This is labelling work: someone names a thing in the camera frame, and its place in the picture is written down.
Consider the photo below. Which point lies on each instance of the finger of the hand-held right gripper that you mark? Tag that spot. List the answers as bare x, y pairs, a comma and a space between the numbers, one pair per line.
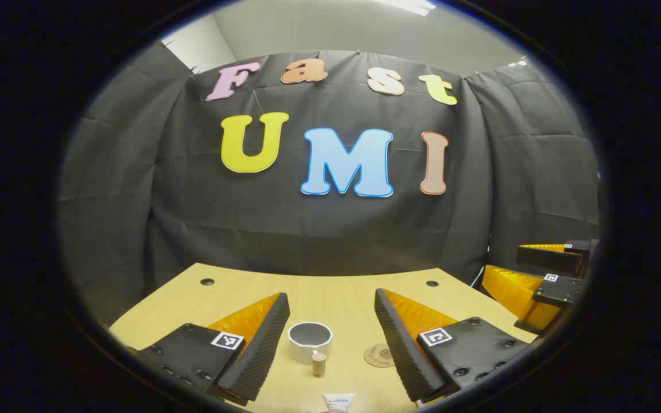
554, 261
560, 291

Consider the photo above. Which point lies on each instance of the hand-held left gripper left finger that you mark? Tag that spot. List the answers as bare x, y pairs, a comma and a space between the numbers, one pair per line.
261, 350

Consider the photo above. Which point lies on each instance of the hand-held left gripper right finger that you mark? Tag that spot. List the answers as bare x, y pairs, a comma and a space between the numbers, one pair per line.
402, 355

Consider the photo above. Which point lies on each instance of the round wooden coaster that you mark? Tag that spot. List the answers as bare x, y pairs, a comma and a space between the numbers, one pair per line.
377, 357

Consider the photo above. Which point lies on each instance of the white toothpaste tube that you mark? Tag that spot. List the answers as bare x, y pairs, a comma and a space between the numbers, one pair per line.
339, 401

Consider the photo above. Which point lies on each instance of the light wooden desktop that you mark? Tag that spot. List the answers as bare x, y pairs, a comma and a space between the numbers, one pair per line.
330, 298

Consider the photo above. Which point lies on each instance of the black backdrop cloth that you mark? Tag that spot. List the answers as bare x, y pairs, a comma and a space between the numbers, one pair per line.
193, 201

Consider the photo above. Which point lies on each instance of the ceiling light panel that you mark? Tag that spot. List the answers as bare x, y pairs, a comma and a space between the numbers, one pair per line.
408, 6

